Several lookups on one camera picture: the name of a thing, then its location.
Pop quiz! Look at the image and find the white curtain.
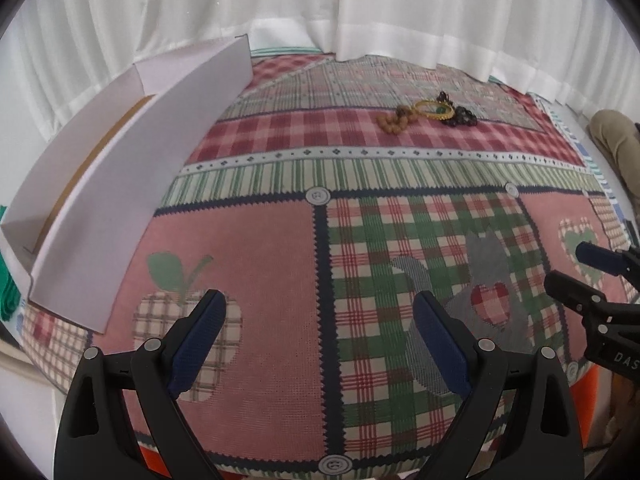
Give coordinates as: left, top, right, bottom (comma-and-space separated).
0, 0, 640, 141

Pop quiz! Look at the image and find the brown wooden bead bracelet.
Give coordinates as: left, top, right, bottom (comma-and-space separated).
375, 104, 419, 137

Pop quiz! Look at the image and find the gold bangle bracelet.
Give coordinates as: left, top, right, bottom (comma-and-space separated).
412, 98, 458, 123

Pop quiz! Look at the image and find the white cardboard box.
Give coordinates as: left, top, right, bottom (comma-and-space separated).
1, 36, 253, 332

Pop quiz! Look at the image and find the dark bead bracelet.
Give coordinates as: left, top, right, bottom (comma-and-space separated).
434, 90, 478, 129

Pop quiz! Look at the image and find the green cloth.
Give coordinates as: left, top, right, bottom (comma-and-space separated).
0, 258, 21, 321

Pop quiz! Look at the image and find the patchwork plaid bed cover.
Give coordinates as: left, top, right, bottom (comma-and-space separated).
20, 54, 638, 479

